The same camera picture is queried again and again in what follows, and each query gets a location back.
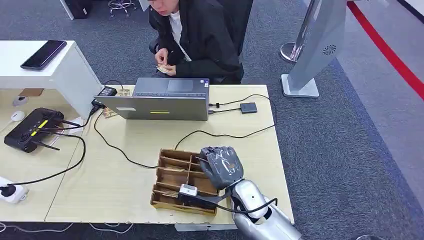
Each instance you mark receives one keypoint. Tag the white desk riser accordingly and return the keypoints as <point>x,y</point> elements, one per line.
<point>66,74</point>

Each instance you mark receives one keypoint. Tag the wooden card box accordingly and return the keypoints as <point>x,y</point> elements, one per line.
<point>172,179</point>

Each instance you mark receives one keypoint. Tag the black office chair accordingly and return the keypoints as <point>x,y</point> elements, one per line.
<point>244,26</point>

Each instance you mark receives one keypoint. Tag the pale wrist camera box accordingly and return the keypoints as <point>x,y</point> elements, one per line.
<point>188,190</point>

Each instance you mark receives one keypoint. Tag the white round device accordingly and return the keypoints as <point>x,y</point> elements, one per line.
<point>20,100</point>

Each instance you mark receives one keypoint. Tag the person's left hand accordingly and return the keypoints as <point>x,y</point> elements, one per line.
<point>171,70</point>

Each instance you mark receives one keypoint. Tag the brown cardboard piece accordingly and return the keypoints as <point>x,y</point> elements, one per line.
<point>31,91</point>

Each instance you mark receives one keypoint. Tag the black power adapter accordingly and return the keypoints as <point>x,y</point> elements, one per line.
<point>107,91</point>

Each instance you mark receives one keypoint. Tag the round metal floor base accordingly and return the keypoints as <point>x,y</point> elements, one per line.
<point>371,237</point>

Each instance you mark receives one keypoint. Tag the small card pile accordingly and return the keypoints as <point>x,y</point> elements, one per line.
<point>124,92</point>
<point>109,113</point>

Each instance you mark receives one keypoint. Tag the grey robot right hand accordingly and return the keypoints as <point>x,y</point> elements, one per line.
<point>222,167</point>

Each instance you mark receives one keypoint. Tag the black router with antennas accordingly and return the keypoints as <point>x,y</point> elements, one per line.
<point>30,129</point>

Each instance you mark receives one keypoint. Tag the white round puck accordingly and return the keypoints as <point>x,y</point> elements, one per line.
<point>18,115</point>

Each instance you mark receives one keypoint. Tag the white power strip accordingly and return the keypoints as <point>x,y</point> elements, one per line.
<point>18,193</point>

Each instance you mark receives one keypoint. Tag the dark grey usb hub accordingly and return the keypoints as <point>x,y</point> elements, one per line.
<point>248,107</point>

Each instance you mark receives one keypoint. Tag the silver kiosk stand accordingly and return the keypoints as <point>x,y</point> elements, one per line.
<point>318,43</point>

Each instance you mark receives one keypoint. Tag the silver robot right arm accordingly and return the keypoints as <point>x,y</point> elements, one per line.
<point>258,218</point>

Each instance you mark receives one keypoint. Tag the white paper slip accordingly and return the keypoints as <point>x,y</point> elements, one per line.
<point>78,122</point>

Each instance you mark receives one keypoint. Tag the white panel corner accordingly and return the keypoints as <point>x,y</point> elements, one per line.
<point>144,4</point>

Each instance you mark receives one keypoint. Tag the chrome chair base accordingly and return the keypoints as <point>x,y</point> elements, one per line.
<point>122,4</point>

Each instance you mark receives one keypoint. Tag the black cabinet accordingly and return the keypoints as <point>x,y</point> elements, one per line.
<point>79,7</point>

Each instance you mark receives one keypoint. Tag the person's right hand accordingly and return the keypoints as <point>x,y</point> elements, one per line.
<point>161,56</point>

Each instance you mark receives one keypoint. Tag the white under-desk bracket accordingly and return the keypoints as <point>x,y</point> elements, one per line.
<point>207,227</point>

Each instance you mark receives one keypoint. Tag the metal stanchion post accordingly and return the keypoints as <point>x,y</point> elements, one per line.
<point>291,51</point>

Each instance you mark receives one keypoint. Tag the black smartphone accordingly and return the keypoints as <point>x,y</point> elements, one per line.
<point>43,54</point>

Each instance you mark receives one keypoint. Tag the person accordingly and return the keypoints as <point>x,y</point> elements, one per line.
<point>205,43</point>

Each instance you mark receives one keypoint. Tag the stack of cards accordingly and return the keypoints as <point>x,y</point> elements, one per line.
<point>161,69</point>

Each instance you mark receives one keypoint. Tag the grey laptop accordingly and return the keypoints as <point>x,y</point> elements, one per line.
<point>155,107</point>

